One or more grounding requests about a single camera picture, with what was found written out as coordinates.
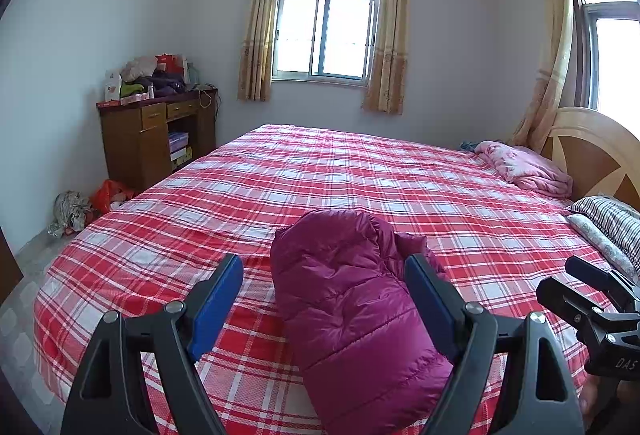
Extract pink folded quilt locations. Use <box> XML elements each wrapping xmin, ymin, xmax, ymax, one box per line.
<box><xmin>474</xmin><ymin>141</ymin><xmax>574</xmax><ymax>200</ymax></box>

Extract crumpled silver bag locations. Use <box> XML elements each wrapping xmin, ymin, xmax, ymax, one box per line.
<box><xmin>47</xmin><ymin>191</ymin><xmax>93</xmax><ymax>238</ymax></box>

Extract brown wooden desk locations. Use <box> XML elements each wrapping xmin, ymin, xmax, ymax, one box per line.
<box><xmin>96</xmin><ymin>87</ymin><xmax>219</xmax><ymax>193</ymax></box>

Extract white carton with red print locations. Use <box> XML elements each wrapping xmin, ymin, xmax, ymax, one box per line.
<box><xmin>104</xmin><ymin>71</ymin><xmax>123</xmax><ymax>103</ymax></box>

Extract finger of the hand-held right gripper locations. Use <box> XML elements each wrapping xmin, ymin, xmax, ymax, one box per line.
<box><xmin>565</xmin><ymin>256</ymin><xmax>640</xmax><ymax>302</ymax></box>
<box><xmin>536</xmin><ymin>276</ymin><xmax>618</xmax><ymax>342</ymax></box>

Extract wooden headboard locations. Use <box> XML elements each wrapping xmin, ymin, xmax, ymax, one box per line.
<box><xmin>542</xmin><ymin>106</ymin><xmax>640</xmax><ymax>206</ymax></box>

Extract orange plastic bag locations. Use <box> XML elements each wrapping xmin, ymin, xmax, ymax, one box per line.
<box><xmin>90</xmin><ymin>179</ymin><xmax>138</xmax><ymax>213</ymax></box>

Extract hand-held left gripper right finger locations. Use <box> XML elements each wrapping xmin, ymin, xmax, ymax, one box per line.
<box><xmin>404</xmin><ymin>253</ymin><xmax>586</xmax><ymax>435</ymax></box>

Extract magenta puffer jacket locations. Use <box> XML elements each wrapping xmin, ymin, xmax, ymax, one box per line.
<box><xmin>270</xmin><ymin>209</ymin><xmax>456</xmax><ymax>435</ymax></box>

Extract sliding window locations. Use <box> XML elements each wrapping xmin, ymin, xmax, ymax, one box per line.
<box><xmin>272</xmin><ymin>0</ymin><xmax>386</xmax><ymax>86</ymax></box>

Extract boxes in desk shelf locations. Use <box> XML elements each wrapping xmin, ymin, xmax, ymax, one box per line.
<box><xmin>168</xmin><ymin>131</ymin><xmax>193</xmax><ymax>170</ymax></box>

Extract pink flat box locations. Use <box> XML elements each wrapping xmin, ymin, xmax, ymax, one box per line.
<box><xmin>96</xmin><ymin>94</ymin><xmax>151</xmax><ymax>108</ymax></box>

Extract striped pillow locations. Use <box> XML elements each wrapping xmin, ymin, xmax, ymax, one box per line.
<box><xmin>570</xmin><ymin>195</ymin><xmax>640</xmax><ymax>258</ymax></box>

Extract pale plastic bag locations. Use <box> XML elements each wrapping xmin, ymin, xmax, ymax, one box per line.
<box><xmin>122</xmin><ymin>57</ymin><xmax>158</xmax><ymax>83</ymax></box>

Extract grey floral pillow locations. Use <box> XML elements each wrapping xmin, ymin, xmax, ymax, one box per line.
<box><xmin>566</xmin><ymin>213</ymin><xmax>640</xmax><ymax>286</ymax></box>

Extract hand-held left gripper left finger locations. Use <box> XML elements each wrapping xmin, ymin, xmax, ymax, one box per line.
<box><xmin>60</xmin><ymin>253</ymin><xmax>245</xmax><ymax>435</ymax></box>

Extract bed with red plaid sheet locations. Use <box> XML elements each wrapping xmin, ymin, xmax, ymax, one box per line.
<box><xmin>32</xmin><ymin>124</ymin><xmax>640</xmax><ymax>435</ymax></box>

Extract dark purple clothes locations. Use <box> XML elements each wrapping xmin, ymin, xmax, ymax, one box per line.
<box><xmin>137</xmin><ymin>72</ymin><xmax>186</xmax><ymax>98</ymax></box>

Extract large side window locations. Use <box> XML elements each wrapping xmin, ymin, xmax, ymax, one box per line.
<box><xmin>570</xmin><ymin>0</ymin><xmax>640</xmax><ymax>116</ymax></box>

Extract person's right hand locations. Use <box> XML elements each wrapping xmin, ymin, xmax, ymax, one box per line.
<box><xmin>579</xmin><ymin>375</ymin><xmax>608</xmax><ymax>435</ymax></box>

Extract long beige curtain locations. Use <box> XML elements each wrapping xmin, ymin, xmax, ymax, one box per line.
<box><xmin>510</xmin><ymin>0</ymin><xmax>576</xmax><ymax>150</ymax></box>

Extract beige patterned curtain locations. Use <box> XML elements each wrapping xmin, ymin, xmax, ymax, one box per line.
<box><xmin>362</xmin><ymin>0</ymin><xmax>412</xmax><ymax>114</ymax></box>
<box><xmin>237</xmin><ymin>0</ymin><xmax>285</xmax><ymax>103</ymax></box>

